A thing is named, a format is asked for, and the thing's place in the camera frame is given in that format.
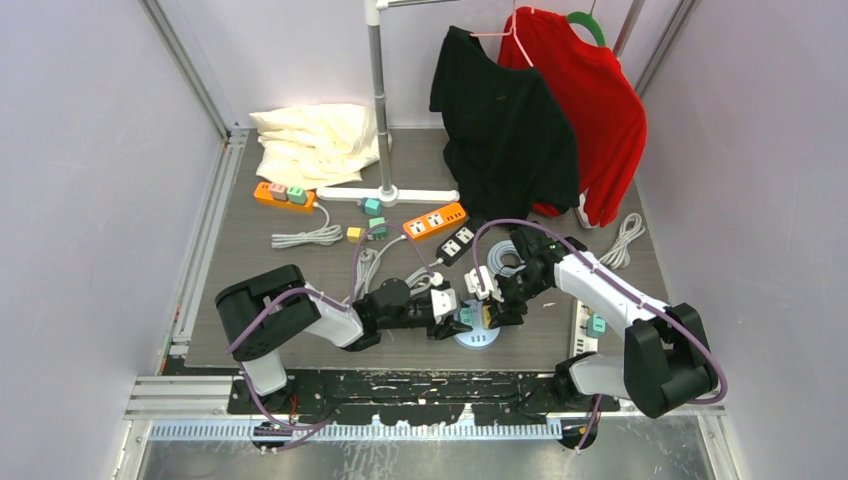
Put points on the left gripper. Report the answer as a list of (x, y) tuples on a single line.
[(446, 327)]

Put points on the black t-shirt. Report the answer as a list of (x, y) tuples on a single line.
[(510, 144)]

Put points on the red t-shirt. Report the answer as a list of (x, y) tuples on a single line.
[(607, 116)]

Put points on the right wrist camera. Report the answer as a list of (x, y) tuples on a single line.
[(480, 283)]

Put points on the black power strip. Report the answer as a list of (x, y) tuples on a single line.
[(457, 244)]

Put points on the yellow usb charger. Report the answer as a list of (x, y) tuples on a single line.
[(354, 234)]

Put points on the green hanger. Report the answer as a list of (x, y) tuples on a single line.
[(587, 21)]

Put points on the white clothes rack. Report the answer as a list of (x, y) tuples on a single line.
[(388, 194)]

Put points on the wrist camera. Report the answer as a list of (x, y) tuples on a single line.
[(443, 298), (480, 283)]

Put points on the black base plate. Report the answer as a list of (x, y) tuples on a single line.
[(388, 405)]

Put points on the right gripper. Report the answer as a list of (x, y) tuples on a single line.
[(506, 312)]

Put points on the pink charger on far strip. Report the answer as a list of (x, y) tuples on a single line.
[(278, 192)]

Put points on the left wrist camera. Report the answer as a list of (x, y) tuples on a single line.
[(443, 298)]

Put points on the pink hanger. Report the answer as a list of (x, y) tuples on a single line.
[(510, 33)]

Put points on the white usb power strip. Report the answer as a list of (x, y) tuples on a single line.
[(580, 342)]

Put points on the teal charger on white strip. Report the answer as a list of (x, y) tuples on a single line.
[(595, 326)]

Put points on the orange power strip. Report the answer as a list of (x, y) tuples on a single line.
[(436, 221), (262, 196)]

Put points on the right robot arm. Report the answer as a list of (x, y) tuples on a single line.
[(666, 361)]

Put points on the round blue power strip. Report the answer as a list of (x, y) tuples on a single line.
[(479, 338)]

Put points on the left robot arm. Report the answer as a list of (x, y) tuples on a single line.
[(262, 313)]

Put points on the cream folded cloth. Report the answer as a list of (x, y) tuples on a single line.
[(315, 146)]

